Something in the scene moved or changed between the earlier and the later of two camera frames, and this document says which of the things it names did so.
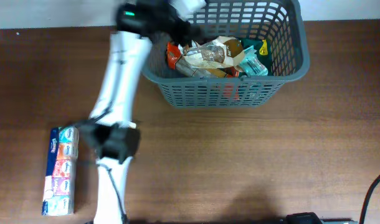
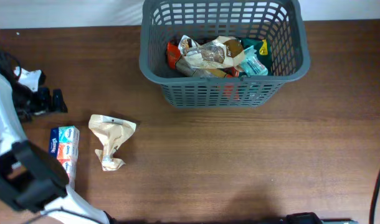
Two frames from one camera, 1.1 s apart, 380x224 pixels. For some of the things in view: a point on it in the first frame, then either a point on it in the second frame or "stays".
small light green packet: [251, 64] stays
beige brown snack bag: [223, 51] stays
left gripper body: [184, 34] -> [45, 100]
